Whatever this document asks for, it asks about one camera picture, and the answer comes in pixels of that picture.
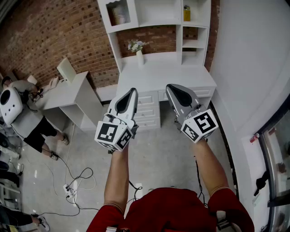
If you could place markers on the white metal rack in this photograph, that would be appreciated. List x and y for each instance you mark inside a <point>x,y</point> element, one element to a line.
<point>9,194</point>

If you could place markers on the white vase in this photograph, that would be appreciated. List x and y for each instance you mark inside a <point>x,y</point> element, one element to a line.
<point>140,58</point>

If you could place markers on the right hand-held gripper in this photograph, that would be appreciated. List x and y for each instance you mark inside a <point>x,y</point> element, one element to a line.
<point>199,127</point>

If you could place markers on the white desk hutch shelving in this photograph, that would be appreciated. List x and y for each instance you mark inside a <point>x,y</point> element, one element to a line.
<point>158,13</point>

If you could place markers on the yellow book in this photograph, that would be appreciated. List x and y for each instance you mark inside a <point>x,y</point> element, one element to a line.
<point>186,15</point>

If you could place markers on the person's right forearm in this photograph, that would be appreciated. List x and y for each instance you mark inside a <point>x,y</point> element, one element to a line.
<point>208,167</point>

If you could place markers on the person's left forearm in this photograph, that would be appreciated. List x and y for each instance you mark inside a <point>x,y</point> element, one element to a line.
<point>116,179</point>

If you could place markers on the red can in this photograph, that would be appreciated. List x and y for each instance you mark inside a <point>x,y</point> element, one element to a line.
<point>254,137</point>

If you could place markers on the small white table lamp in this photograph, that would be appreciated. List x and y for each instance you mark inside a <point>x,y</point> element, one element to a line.
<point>32,79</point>

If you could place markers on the glass cabinet door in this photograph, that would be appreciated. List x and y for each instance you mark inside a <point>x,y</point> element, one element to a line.
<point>134,13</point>

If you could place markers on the cream flat board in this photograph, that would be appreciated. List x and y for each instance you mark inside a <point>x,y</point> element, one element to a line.
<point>66,69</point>

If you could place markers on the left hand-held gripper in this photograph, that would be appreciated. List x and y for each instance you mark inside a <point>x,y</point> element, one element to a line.
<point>106,133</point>

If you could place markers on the flag print book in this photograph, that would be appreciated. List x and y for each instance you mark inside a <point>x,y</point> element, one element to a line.
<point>126,14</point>

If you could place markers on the white power strip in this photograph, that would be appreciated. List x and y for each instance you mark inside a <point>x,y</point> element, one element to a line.
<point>68,189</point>

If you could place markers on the tan book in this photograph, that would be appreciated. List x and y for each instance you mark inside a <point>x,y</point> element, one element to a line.
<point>120,15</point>

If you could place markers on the pale blue flower bouquet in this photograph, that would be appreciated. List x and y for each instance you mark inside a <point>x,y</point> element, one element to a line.
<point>136,46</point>

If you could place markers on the person's red shirt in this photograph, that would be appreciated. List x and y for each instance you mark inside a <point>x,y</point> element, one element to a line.
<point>170,213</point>

